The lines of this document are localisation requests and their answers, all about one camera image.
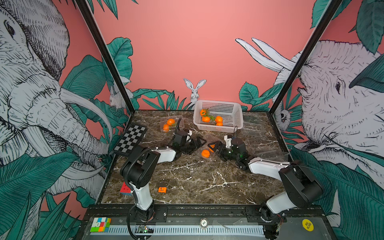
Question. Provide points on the small circuit board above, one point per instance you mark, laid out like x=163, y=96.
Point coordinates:
x=145, y=229

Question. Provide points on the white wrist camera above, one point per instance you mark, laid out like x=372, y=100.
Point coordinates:
x=189, y=134
x=228, y=141

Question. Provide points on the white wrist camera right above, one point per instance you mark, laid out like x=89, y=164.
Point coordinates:
x=228, y=141

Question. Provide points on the white plastic basket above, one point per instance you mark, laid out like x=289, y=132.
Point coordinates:
x=231, y=113

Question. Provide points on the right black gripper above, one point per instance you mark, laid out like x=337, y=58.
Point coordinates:
x=220, y=145

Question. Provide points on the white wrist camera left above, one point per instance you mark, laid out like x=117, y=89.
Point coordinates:
x=189, y=134

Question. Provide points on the round silver knob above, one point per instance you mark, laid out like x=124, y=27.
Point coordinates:
x=204, y=223

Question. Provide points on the small orange block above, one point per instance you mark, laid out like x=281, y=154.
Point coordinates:
x=162, y=190

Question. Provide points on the colourful cube on rail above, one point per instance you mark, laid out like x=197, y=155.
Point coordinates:
x=100, y=225

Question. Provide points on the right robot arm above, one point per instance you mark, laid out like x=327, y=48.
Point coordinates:
x=301, y=187

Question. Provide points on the orange with leaf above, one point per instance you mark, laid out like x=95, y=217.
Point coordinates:
x=219, y=119

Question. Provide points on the yellow round sticker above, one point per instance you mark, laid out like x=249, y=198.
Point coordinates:
x=307, y=225

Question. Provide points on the black white checkerboard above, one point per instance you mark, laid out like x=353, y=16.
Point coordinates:
x=131, y=139

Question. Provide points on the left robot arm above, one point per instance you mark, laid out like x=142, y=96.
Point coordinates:
x=138, y=169

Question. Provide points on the red cube on table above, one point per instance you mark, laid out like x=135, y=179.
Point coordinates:
x=125, y=190

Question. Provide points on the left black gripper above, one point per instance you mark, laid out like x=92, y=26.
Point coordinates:
x=198, y=142

